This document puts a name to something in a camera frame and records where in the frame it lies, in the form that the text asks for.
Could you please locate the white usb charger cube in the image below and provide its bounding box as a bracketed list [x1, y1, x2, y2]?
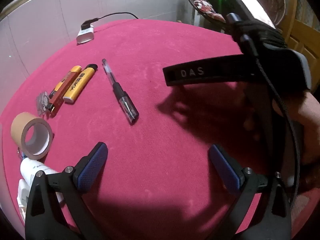
[17, 179, 30, 216]

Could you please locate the right hand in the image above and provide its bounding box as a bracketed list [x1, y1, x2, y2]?
[285, 91, 319, 189]

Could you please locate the black power cable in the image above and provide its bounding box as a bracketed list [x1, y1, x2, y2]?
[80, 11, 139, 30]

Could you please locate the yellow lighter with keychain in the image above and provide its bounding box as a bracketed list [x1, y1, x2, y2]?
[36, 66, 82, 117]

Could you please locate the clear black gel pen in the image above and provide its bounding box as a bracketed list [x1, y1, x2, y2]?
[102, 59, 139, 125]

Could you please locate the yellow lighter black cap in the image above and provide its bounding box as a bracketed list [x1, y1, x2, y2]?
[63, 64, 98, 103]

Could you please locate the white power strip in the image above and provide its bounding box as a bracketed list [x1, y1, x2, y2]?
[76, 25, 94, 44]

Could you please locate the wooden chair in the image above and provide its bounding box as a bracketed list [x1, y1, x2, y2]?
[278, 0, 319, 90]

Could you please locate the brown packing tape roll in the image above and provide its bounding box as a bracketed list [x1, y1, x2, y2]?
[10, 112, 53, 160]

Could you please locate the white cylindrical bottle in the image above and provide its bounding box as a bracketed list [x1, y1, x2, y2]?
[20, 158, 57, 189]

